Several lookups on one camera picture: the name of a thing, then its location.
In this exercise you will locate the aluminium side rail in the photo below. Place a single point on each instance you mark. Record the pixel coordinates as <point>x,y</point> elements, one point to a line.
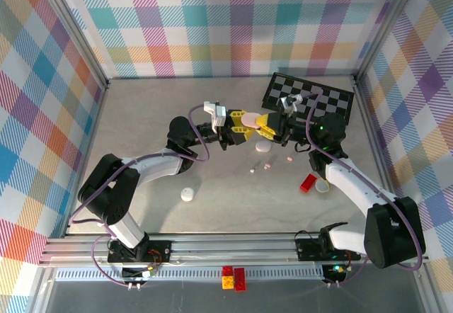
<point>374,132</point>
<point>88,150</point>

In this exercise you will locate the pink oval earbud case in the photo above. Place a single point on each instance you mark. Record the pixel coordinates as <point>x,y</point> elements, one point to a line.
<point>249,120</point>

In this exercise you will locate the small red toy brick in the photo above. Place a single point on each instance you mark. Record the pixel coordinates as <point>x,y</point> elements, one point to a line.
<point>227,270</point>

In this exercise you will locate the wide aluminium base rail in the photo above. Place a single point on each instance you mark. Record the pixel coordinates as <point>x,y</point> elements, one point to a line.
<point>230,249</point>

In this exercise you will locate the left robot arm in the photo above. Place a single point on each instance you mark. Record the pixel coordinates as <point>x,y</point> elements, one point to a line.
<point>106,192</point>

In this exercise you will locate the white round earbud case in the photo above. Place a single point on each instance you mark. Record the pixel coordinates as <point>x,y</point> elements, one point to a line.
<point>187,194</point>

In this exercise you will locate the long red toy brick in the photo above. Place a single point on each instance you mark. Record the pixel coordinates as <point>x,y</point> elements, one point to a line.
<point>240,278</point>

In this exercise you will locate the small white earbud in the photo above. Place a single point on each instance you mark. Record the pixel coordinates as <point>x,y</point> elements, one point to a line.
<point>253,170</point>

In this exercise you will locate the yellow toy brick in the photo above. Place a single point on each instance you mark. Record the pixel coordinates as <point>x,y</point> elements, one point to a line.
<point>227,282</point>

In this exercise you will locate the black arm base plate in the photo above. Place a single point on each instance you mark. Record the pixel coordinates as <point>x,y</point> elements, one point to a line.
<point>308,249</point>
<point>159,247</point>

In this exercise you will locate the white oval earbud case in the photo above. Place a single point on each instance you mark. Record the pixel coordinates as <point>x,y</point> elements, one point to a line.
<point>263,146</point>

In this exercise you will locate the black grey chessboard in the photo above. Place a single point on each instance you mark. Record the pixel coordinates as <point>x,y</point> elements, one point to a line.
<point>339,100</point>

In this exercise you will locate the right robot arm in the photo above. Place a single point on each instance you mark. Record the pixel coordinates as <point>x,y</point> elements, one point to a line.
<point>389,235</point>

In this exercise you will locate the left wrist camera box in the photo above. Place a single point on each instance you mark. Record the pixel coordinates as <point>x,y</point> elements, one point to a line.
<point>216,114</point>

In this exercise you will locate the small black controller board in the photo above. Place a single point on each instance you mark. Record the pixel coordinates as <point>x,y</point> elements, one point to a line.
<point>132,273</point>
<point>331,272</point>

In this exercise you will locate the aluminium frame post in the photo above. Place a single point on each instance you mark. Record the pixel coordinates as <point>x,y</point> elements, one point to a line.
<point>385,26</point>
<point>72,26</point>

